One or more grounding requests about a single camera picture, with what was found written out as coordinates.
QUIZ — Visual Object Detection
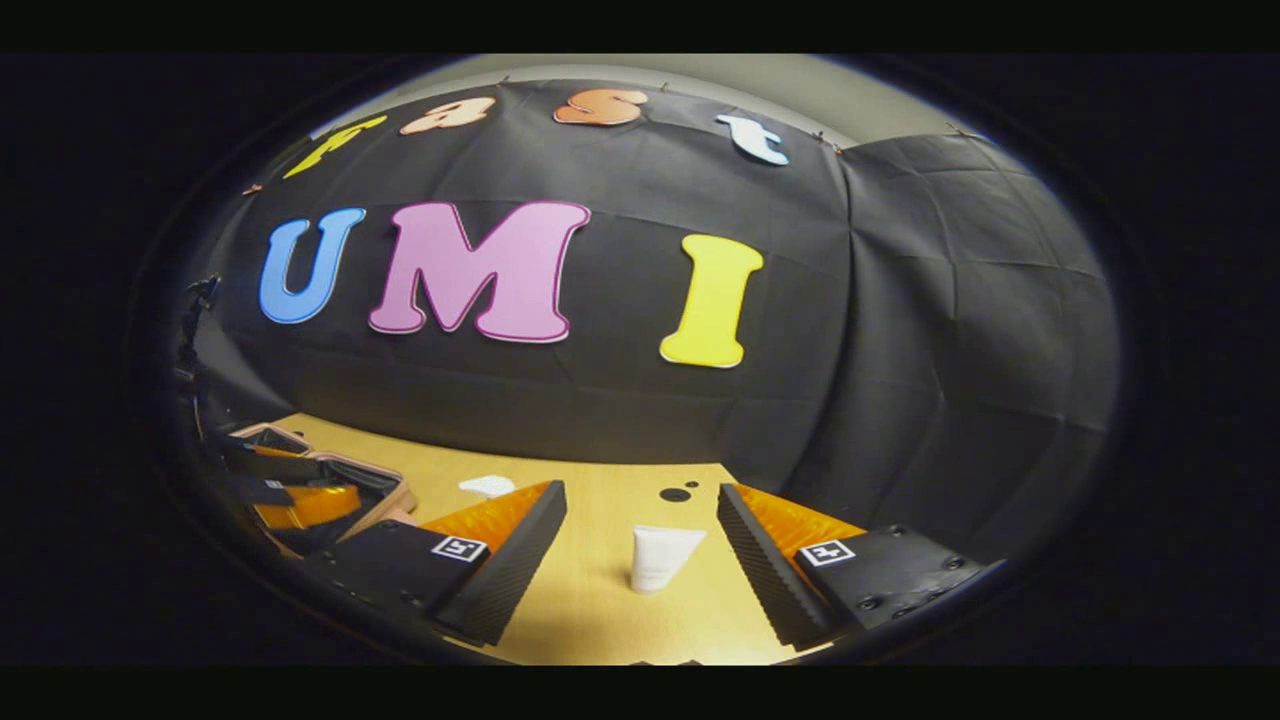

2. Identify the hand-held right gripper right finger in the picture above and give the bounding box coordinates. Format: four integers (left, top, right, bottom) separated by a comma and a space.
716, 483, 1006, 651

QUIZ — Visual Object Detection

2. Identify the pink suitcase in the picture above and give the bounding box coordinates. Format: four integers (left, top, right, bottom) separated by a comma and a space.
225, 422, 419, 556

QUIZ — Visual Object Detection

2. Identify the black backdrop cloth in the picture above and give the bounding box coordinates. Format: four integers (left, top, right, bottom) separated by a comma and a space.
175, 78, 1121, 561

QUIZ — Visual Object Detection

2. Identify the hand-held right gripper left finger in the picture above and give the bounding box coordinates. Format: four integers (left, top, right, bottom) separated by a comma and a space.
305, 480, 568, 648

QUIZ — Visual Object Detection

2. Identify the white cream tube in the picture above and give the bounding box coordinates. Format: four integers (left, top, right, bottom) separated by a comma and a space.
630, 525, 708, 596

